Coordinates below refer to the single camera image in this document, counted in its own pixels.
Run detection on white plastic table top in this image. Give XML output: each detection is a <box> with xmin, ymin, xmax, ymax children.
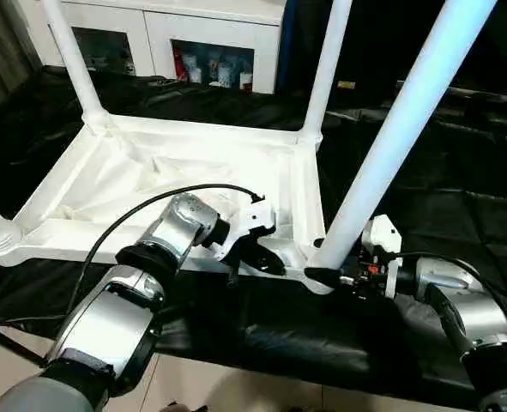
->
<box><xmin>0</xmin><ymin>113</ymin><xmax>335</xmax><ymax>297</ymax></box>

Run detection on white blue carton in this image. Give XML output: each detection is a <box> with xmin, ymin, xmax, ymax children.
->
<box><xmin>209</xmin><ymin>58</ymin><xmax>232</xmax><ymax>87</ymax></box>

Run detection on dark blue hanging cloth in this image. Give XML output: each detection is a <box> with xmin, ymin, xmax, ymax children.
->
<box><xmin>278</xmin><ymin>0</ymin><xmax>305</xmax><ymax>94</ymax></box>

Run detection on black metal rod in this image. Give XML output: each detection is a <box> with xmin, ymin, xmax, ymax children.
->
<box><xmin>445</xmin><ymin>85</ymin><xmax>507</xmax><ymax>112</ymax></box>

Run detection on silver left robot leg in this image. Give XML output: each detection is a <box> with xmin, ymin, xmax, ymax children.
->
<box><xmin>0</xmin><ymin>373</ymin><xmax>104</xmax><ymax>412</ymax></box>

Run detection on black metal stand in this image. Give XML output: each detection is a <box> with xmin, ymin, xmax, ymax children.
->
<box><xmin>0</xmin><ymin>317</ymin><xmax>48</xmax><ymax>366</ymax></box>

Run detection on white glass-door cabinet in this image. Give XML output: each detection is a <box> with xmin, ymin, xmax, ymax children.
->
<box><xmin>25</xmin><ymin>0</ymin><xmax>287</xmax><ymax>95</ymax></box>

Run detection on grey curtain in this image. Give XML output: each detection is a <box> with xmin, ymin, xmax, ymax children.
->
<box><xmin>0</xmin><ymin>0</ymin><xmax>39</xmax><ymax>108</ymax></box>

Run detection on black left wrist camera cable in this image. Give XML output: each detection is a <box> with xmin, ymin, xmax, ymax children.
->
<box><xmin>75</xmin><ymin>184</ymin><xmax>267</xmax><ymax>301</ymax></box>

